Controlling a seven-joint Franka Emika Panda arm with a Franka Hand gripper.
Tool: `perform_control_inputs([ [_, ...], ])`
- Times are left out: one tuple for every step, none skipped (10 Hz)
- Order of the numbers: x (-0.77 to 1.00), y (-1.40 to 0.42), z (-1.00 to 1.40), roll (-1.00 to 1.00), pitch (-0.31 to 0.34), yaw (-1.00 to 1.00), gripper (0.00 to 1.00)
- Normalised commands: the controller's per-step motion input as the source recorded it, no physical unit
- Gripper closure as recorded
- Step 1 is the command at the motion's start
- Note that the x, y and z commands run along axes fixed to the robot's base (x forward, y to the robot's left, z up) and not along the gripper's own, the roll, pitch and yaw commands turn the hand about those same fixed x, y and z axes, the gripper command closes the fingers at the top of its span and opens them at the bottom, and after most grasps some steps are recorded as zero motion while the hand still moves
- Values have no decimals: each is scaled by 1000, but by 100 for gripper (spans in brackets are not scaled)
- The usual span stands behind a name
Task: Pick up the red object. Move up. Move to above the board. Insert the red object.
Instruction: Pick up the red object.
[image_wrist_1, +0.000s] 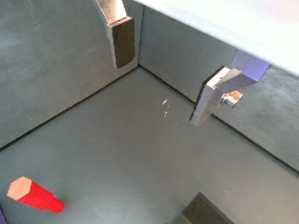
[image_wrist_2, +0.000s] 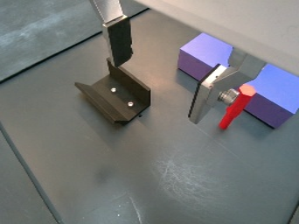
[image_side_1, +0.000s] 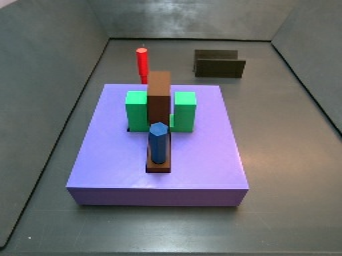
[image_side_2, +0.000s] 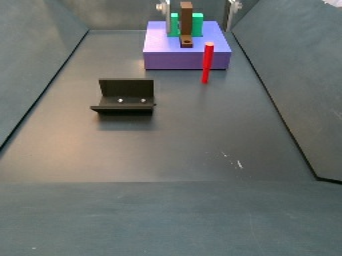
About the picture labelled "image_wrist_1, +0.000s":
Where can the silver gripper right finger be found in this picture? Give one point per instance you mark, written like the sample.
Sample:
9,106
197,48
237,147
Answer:
218,90

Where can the purple board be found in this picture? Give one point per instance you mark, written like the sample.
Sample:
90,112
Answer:
2,221

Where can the black angled block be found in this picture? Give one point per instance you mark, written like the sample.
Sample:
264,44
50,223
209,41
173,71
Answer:
201,212

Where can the red hexagonal peg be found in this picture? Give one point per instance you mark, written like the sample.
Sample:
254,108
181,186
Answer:
33,195

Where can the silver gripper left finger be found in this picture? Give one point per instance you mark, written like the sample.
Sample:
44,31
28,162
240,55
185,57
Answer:
120,30

